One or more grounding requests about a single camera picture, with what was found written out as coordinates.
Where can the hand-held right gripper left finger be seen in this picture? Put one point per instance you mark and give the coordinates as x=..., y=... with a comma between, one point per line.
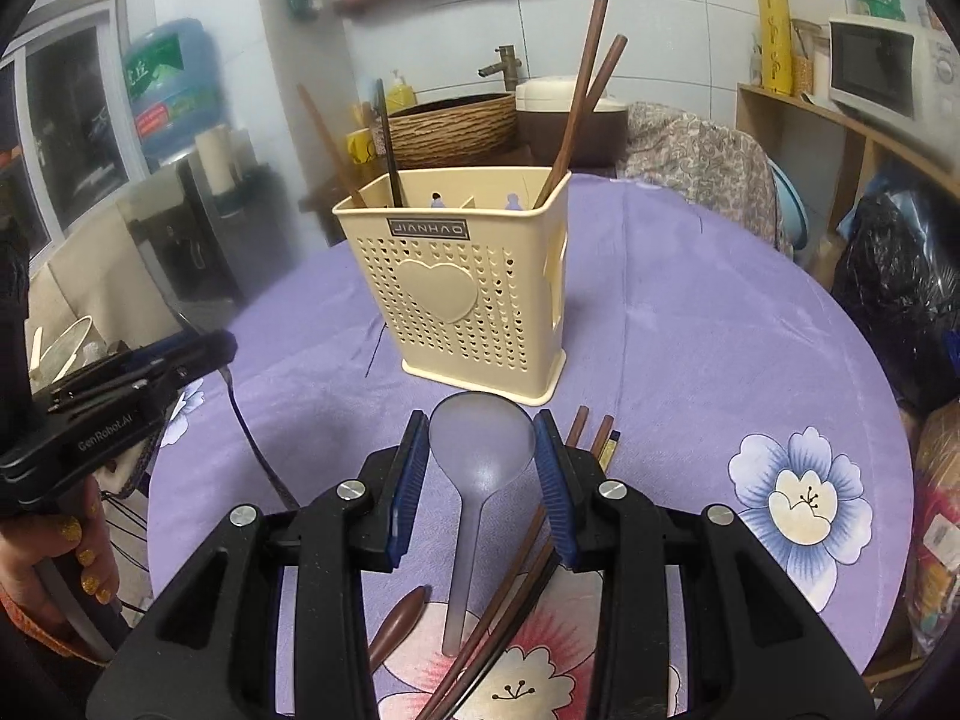
x=409, y=480

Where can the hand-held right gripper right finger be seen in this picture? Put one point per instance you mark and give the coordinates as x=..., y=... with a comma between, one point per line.
x=551, y=487

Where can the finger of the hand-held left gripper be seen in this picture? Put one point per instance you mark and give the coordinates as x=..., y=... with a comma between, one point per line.
x=195, y=349
x=112, y=386

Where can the grey plastic spoon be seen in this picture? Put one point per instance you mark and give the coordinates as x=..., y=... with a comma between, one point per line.
x=480, y=435

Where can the cream perforated utensil holder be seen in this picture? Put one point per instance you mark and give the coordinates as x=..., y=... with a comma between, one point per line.
x=450, y=330

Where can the black chopstick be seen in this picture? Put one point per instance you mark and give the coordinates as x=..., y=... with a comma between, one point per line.
x=386, y=142

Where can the person's left hand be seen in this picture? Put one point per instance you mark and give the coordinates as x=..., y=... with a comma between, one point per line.
x=45, y=562

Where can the glass pot lid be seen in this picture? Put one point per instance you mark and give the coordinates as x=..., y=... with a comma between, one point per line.
x=64, y=345

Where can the dark chopstick with light tip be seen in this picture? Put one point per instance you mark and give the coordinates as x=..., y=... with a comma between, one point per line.
x=613, y=446

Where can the black water dispenser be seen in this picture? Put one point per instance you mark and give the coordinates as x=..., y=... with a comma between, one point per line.
x=187, y=247

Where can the brown wooden spoon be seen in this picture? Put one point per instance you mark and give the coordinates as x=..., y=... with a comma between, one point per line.
x=397, y=619

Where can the purple floral tablecloth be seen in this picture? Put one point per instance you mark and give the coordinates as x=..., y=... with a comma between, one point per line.
x=675, y=360

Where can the white paper roll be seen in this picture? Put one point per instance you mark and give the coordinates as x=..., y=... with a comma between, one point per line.
x=214, y=157

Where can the blue water jug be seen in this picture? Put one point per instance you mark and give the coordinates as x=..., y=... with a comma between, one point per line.
x=165, y=90

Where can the yellow cup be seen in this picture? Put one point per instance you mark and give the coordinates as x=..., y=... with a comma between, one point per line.
x=360, y=142

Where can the yellow soap bottle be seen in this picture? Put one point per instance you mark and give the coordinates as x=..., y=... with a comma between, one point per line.
x=397, y=94

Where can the woven basin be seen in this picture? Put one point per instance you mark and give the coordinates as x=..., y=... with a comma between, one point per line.
x=450, y=124

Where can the floral patterned cloth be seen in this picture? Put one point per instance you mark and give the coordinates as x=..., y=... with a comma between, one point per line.
x=697, y=157

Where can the rice cooker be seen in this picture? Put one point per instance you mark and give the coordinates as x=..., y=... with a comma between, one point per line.
x=570, y=120

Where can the light blue basin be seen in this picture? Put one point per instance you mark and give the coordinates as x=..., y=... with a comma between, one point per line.
x=789, y=202

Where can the clear bag of packets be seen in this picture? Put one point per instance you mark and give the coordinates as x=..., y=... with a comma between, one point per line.
x=937, y=525

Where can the black plastic bag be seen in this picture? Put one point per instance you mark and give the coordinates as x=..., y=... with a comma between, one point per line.
x=900, y=292

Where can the bronze faucet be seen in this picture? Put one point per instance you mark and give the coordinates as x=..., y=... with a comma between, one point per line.
x=506, y=64

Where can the wooden shelf unit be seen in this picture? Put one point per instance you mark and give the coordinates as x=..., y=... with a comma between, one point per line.
x=847, y=135

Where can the yellow cylinder pack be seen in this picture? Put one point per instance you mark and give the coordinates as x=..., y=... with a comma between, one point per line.
x=772, y=34

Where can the white microwave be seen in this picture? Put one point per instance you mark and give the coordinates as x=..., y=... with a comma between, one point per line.
x=885, y=64

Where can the window frame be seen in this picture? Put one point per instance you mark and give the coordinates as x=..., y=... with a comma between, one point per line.
x=52, y=127

